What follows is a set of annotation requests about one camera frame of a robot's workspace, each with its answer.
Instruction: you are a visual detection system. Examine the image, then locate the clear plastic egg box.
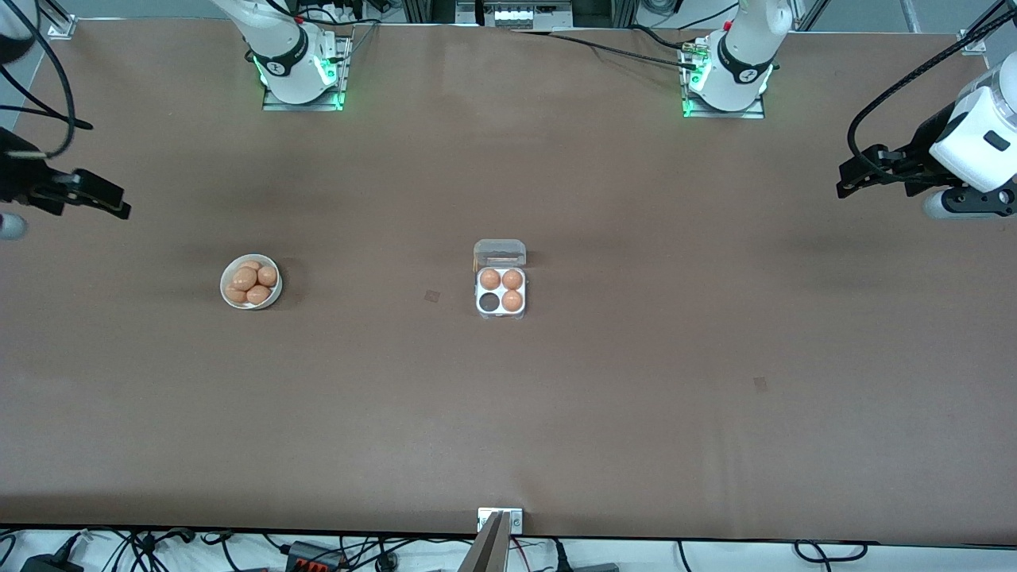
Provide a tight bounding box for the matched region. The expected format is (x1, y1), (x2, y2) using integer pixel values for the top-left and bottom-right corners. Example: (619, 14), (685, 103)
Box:
(474, 239), (528, 320)

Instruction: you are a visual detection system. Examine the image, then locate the white round bowl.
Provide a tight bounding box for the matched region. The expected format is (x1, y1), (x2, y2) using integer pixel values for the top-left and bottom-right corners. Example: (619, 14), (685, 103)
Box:
(220, 253), (283, 311)

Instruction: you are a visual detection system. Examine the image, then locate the white power strip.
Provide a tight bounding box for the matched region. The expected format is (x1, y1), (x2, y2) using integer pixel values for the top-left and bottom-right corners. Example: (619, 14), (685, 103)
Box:
(483, 2), (574, 29)

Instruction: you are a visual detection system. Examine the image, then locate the black orange power adapter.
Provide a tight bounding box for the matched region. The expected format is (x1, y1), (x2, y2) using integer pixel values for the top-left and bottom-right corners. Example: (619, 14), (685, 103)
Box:
(286, 541), (348, 572)

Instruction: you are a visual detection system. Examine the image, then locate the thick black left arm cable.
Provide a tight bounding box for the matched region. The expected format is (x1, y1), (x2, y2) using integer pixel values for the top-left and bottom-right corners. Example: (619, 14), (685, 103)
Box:
(847, 6), (1017, 177)

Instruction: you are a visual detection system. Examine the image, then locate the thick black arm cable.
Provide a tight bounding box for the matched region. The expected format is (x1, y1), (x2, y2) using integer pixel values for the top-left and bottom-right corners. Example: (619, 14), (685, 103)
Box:
(847, 6), (1017, 177)
(16, 0), (78, 158)

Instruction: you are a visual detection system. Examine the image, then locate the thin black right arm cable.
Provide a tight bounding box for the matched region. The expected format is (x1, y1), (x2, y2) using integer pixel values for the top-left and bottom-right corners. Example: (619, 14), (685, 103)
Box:
(0, 66), (95, 131)

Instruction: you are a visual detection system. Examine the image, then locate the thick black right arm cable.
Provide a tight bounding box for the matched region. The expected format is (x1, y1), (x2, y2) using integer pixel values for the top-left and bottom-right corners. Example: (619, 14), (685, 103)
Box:
(16, 0), (78, 158)

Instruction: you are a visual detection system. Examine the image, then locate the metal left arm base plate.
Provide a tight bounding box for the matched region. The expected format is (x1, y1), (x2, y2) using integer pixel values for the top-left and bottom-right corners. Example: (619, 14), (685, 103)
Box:
(681, 36), (767, 120)

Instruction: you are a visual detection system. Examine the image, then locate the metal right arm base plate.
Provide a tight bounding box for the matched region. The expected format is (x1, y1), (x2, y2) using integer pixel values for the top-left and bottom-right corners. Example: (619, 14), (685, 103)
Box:
(262, 32), (348, 111)

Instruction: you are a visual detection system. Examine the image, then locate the short black table cable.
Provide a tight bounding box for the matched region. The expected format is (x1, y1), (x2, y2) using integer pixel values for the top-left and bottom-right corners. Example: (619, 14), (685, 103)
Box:
(628, 24), (704, 53)

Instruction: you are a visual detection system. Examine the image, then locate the long black table cable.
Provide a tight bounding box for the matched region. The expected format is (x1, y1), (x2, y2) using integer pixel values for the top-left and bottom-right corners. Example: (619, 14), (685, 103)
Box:
(508, 29), (700, 71)

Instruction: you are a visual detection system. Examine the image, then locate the black looped floor cable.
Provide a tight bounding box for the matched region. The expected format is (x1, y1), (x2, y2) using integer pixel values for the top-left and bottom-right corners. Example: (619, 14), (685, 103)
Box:
(795, 540), (868, 563)

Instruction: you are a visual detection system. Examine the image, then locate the silver table edge bracket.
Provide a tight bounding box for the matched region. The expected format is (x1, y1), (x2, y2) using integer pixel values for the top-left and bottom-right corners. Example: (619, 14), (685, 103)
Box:
(478, 508), (524, 535)

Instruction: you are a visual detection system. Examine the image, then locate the grey camera mount beam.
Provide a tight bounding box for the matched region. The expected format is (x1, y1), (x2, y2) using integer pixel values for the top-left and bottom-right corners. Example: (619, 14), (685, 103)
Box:
(458, 511), (510, 572)

